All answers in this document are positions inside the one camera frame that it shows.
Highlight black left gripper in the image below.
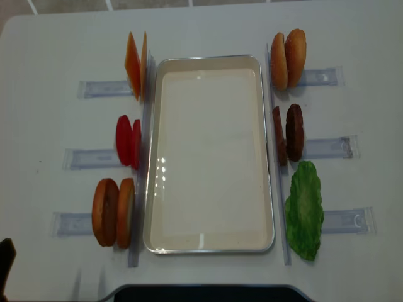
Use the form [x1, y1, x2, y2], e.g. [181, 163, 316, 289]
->
[0, 238, 16, 302]

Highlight red tomato slice inner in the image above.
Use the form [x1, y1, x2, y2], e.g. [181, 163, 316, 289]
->
[130, 119, 142, 170]

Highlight brown meat patty inner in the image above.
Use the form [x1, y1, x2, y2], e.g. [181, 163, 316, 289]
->
[272, 106, 288, 167]

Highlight green lettuce leaf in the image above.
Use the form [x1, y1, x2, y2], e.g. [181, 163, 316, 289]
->
[285, 161, 324, 261]

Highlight dark base panel bottom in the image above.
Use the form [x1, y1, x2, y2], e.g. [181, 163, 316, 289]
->
[106, 284, 312, 301]

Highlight clear long strip left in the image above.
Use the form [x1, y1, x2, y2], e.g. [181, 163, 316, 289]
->
[128, 52, 156, 268]

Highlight clear long strip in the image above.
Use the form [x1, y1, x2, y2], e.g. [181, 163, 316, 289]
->
[128, 52, 156, 268]
[265, 43, 292, 266]

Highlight white rectangular metal tray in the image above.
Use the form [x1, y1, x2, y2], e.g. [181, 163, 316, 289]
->
[143, 55, 275, 254]

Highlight clear long strip right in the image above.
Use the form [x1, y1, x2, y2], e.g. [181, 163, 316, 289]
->
[265, 43, 292, 266]

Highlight tan bun slice inner right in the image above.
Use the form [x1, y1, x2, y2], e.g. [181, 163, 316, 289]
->
[270, 32, 288, 91]

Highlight tan bun slice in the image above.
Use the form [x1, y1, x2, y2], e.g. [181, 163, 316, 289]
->
[285, 29, 307, 87]
[270, 32, 288, 91]

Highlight tan bun slice outer right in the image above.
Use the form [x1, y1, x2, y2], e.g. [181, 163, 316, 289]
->
[285, 29, 307, 87]

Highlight clear rail holder bottom left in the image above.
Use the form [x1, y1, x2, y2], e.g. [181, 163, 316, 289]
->
[50, 212, 93, 237]

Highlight clear rail holder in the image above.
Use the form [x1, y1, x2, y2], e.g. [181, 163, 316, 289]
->
[322, 207, 377, 234]
[77, 80, 133, 99]
[50, 212, 93, 237]
[302, 135, 360, 159]
[62, 149, 123, 170]
[297, 66, 345, 86]

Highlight clear rail holder middle left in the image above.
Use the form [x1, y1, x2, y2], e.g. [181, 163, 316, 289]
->
[62, 149, 123, 170]

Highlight clear rail holder top left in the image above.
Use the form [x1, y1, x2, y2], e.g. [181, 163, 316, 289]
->
[77, 80, 133, 99]

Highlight clear rail holder bottom right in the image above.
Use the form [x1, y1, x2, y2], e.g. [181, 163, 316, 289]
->
[322, 207, 377, 234]

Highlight clear rail holder middle right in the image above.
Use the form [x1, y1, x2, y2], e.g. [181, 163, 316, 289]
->
[302, 135, 360, 159]

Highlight clear rail holder top right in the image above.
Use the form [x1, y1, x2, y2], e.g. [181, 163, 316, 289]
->
[297, 66, 345, 86]

